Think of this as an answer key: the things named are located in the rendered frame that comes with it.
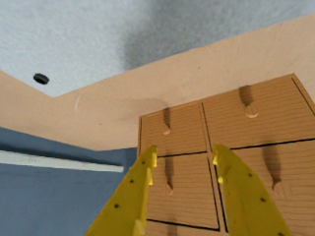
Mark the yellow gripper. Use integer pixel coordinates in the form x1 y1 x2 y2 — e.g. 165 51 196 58
84 144 293 236

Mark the brown chest of drawers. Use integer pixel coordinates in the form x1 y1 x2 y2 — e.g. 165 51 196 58
137 73 315 236

